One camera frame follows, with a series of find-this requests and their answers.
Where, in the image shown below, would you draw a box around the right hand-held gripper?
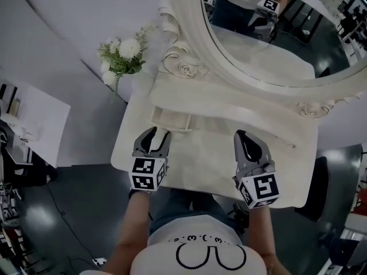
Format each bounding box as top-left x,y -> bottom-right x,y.
232,129 -> 280,210

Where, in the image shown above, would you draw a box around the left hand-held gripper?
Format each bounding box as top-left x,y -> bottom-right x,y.
130,126 -> 172,194

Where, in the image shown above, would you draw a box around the small white drawer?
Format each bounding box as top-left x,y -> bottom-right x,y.
150,105 -> 192,133

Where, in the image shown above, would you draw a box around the white vanity table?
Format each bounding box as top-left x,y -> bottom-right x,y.
110,67 -> 321,210

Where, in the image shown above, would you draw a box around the person's left forearm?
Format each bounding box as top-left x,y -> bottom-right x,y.
101,189 -> 151,275

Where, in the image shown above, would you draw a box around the person's right forearm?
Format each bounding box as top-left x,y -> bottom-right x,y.
248,205 -> 283,275

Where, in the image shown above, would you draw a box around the blue jeans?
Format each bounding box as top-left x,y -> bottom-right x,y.
149,187 -> 230,235

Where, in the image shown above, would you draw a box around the white flower bouquet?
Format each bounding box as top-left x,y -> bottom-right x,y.
97,26 -> 150,103

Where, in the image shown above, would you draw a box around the white side cabinet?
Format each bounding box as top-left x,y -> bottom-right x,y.
0,77 -> 72,168

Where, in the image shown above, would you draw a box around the white printed T-shirt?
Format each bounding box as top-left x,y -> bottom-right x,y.
131,213 -> 267,275

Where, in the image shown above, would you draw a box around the white ornate oval mirror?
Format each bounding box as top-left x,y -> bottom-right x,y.
157,0 -> 367,119

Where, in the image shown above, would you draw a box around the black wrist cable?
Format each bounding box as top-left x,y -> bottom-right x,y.
228,201 -> 250,235

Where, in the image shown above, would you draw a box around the black floor cable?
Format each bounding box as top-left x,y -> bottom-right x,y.
45,182 -> 98,266

